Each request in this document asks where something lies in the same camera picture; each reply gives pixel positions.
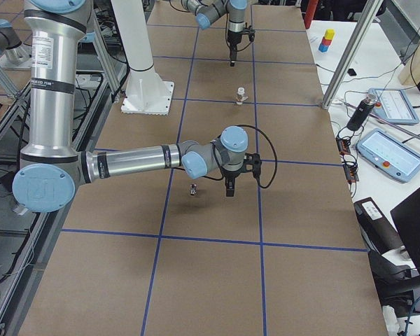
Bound near teach pendant tablet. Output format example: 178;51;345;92
356;128;420;183

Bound brown kraft paper mat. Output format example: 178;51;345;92
20;1;387;335

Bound black water bottle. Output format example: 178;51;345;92
346;93;377;132

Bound aluminium frame post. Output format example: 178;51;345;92
321;0;383;110

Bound teach pendant tablet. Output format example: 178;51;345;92
368;87;419;125
356;128;420;183

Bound black monitor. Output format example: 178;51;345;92
391;188;420;271

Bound small black puck device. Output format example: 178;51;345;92
347;68;357;76

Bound stacked coloured toy blocks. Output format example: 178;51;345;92
318;29;335;53

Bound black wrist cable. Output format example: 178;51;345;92
209;124;279;190

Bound orange electronics board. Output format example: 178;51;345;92
335;136;359;185

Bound white PPR valve brass base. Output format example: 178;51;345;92
235;87;249;106

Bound red cylinder object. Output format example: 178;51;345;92
304;0;319;29

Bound white pedestal column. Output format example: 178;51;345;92
111;0;174;116

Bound far teach pendant tablet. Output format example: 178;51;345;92
368;87;419;125

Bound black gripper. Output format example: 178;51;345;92
226;23;256;67
221;153;262;197

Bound small metal pipe fitting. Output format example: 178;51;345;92
190;183;197;196

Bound long metal grabber stick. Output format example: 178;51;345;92
331;99;420;141

